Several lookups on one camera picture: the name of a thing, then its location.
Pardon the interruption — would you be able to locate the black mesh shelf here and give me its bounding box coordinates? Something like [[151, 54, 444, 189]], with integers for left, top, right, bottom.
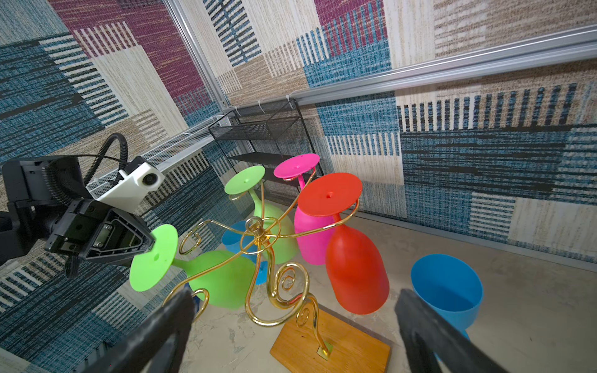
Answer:
[[205, 99, 326, 197]]

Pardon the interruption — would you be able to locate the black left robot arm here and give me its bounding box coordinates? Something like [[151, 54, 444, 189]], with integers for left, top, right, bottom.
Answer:
[[1, 133, 164, 278]]

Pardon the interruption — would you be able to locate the green wine glass front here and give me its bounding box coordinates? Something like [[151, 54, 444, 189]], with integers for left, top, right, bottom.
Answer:
[[129, 223, 257, 311]]

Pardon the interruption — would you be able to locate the green wine glass back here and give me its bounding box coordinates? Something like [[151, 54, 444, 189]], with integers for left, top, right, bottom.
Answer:
[[223, 165, 300, 266]]

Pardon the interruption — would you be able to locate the wooden rack base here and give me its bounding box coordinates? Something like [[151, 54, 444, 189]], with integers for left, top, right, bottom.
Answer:
[[270, 310, 391, 372]]

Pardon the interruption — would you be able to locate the pink wine glass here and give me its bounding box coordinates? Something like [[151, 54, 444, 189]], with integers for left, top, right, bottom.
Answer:
[[274, 153, 334, 266]]

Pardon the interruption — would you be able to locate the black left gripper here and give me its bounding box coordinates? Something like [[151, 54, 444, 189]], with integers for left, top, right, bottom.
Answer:
[[44, 199, 155, 266]]

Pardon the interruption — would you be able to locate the gold wire glass rack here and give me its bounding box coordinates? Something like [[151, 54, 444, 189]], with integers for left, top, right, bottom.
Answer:
[[164, 166, 360, 357]]

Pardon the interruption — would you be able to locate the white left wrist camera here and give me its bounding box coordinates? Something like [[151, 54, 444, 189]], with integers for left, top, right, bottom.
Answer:
[[97, 155, 165, 214]]

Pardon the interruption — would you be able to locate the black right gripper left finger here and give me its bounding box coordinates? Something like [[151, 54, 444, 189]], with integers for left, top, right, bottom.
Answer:
[[86, 288, 196, 372]]

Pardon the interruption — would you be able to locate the green wine glass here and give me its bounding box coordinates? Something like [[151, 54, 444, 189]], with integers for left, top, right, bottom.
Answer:
[[129, 223, 257, 311], [223, 165, 300, 266]]

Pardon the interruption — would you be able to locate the red wine glass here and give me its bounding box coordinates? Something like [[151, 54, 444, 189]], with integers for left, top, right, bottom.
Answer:
[[298, 173, 390, 315]]

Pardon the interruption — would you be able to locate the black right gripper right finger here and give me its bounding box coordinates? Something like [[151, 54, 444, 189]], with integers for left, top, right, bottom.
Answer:
[[394, 288, 505, 372]]

